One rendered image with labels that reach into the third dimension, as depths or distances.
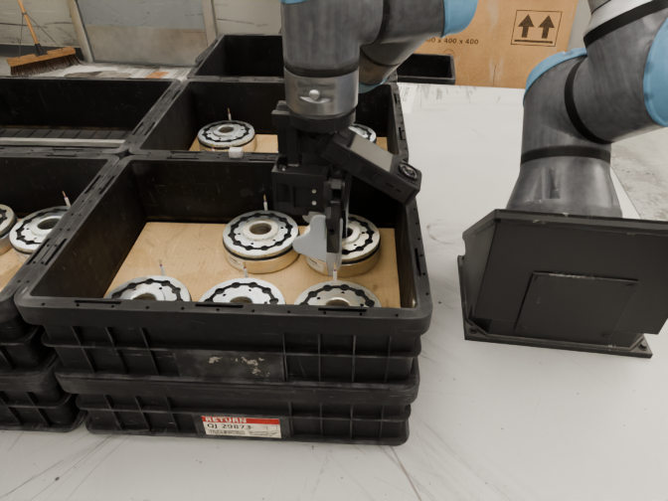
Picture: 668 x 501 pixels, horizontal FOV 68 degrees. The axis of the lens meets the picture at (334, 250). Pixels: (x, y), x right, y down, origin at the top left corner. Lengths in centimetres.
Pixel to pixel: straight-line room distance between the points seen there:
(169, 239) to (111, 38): 364
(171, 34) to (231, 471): 369
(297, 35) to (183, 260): 35
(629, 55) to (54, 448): 80
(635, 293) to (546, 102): 27
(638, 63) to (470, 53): 290
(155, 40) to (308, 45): 370
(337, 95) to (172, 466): 46
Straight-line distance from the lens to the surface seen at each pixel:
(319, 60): 49
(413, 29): 53
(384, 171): 54
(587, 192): 71
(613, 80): 67
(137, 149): 78
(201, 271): 68
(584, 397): 76
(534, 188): 72
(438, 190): 109
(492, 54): 354
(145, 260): 72
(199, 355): 54
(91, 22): 437
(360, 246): 65
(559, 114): 73
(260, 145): 97
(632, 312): 78
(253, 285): 60
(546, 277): 70
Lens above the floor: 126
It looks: 39 degrees down
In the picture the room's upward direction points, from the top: straight up
